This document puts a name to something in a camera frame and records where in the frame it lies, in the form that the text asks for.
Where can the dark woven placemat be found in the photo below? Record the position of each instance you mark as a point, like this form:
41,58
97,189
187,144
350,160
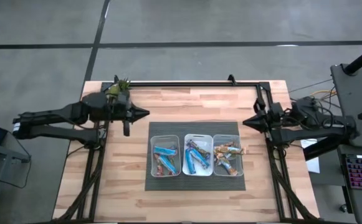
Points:
196,183

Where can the grey workstation desk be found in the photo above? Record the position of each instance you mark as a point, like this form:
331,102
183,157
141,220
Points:
352,102

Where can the small green potted plant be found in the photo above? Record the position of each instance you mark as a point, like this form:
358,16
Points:
120,87

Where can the clear plastic bin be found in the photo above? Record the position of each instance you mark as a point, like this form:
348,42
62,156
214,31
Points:
229,138

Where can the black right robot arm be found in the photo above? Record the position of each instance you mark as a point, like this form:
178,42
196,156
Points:
317,132

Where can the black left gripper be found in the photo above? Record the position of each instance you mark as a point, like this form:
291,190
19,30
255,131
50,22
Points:
121,113

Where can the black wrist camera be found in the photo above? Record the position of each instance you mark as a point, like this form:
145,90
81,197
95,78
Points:
276,109
123,98

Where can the black stand pole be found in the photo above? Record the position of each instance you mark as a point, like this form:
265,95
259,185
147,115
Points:
361,59

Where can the green purple granola bar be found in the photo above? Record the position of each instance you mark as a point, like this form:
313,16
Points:
199,148

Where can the white plastic bin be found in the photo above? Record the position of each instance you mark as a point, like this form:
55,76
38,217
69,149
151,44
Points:
199,138

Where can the white paper sheet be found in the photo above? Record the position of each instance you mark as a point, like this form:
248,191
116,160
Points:
314,165

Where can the frosted translucent plastic bin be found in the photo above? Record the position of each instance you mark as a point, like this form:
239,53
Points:
165,140

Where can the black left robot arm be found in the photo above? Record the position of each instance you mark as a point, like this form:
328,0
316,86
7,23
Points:
59,133

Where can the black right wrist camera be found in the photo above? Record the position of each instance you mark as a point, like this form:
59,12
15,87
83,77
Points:
276,109

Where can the black slanted stand beam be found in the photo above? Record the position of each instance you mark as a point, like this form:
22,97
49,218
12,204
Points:
324,147

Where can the grey equipment cart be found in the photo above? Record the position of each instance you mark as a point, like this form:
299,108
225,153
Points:
0,152

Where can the orange blue granola bar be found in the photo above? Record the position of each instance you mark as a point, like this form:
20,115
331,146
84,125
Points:
230,168
235,151

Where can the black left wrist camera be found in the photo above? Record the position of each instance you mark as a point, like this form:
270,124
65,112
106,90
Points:
123,98

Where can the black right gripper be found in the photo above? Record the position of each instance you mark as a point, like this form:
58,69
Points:
269,121

